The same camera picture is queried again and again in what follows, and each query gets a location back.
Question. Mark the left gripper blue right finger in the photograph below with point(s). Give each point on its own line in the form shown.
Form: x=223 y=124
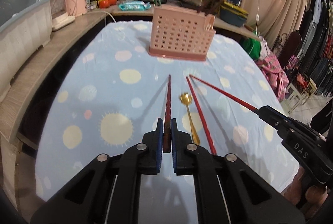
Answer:
x=174 y=143

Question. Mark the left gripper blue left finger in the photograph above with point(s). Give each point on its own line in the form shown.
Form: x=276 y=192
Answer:
x=159 y=146

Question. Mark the gold flower spoon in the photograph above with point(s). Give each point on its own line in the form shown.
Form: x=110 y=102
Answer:
x=186 y=100

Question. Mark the right hand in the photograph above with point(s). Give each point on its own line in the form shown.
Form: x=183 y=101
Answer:
x=315 y=195

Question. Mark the white wooden stool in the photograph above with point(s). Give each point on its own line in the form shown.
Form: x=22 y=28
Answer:
x=295 y=97

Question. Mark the light blue dotted tablecloth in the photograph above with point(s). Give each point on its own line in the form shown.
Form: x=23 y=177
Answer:
x=115 y=92

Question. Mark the pink floral cloth pile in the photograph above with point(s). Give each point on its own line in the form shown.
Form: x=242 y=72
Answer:
x=274 y=74

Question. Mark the pink perforated utensil holder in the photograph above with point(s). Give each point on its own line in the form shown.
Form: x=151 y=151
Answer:
x=181 y=33

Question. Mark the dark wooden chair back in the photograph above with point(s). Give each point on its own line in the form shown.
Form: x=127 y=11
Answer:
x=289 y=48

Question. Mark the green bag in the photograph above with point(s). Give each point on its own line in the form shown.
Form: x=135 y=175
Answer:
x=252 y=48

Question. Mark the blue wet wipes pack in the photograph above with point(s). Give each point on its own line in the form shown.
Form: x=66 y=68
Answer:
x=134 y=6

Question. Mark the dark blue yellow-rimmed casserole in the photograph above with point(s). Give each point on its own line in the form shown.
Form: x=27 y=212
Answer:
x=233 y=14

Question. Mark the red tomato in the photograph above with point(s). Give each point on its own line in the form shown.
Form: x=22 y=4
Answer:
x=112 y=2
x=104 y=4

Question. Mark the white small appliance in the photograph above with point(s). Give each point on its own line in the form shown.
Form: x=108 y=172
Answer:
x=59 y=14

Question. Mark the white dish rack bin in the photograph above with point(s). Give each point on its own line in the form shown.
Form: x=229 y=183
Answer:
x=26 y=25

